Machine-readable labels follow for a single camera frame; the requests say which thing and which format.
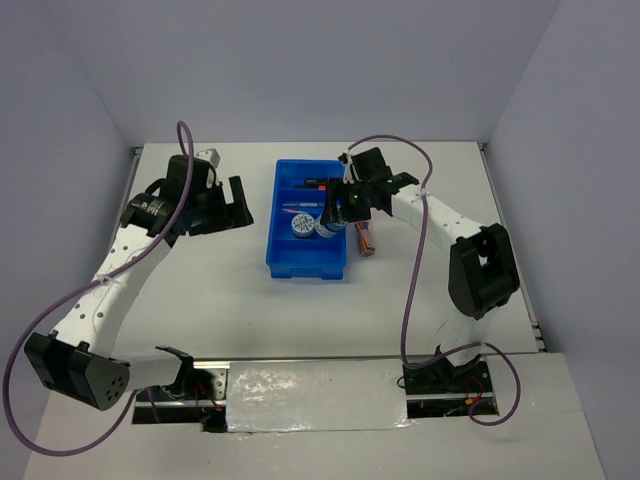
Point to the blue plastic compartment tray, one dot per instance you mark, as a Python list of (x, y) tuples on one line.
[(313, 257)]

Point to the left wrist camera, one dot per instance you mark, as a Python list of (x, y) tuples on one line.
[(210, 155)]

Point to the pink capped black highlighter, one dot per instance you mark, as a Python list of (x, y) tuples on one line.
[(314, 181)]

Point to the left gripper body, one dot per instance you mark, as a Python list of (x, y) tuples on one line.
[(211, 213)]

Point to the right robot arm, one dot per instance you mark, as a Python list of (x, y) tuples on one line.
[(482, 272)]

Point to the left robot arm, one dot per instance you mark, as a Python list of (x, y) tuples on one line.
[(75, 359)]

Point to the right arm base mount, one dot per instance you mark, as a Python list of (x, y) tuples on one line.
[(434, 392)]

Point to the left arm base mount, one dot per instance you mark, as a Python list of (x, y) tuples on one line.
[(202, 404)]

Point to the blue tape roll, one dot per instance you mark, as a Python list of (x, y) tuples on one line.
[(302, 225), (328, 230)]

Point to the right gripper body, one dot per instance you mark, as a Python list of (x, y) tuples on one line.
[(356, 205)]

